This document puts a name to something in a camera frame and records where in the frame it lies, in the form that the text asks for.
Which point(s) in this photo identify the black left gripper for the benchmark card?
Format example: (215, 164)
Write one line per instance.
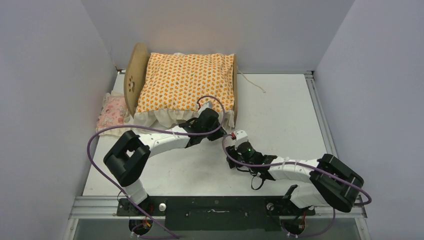
(217, 135)

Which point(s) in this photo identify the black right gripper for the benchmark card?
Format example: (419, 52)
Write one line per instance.
(233, 152)

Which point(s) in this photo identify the orange patterned bed cushion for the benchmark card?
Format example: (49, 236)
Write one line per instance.
(185, 86)

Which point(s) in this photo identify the wooden pet bed frame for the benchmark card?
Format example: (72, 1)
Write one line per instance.
(136, 76)

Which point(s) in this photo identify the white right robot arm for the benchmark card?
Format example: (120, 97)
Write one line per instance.
(324, 181)

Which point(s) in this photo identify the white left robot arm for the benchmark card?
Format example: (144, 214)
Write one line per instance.
(128, 157)

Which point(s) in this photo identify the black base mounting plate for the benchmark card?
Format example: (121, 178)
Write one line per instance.
(225, 213)

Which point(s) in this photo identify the pink frilled small pillow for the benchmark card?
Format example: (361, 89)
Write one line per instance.
(114, 111)

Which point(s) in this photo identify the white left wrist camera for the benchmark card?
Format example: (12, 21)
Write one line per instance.
(207, 105)

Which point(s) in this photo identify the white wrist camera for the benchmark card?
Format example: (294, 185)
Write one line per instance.
(239, 136)
(207, 105)

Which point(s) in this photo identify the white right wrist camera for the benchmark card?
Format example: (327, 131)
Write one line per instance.
(239, 136)

